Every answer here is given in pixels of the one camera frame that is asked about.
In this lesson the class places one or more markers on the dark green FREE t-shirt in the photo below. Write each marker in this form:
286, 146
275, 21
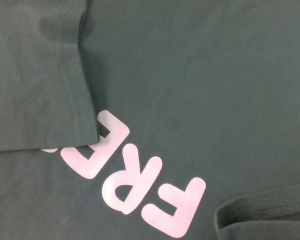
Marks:
190, 87

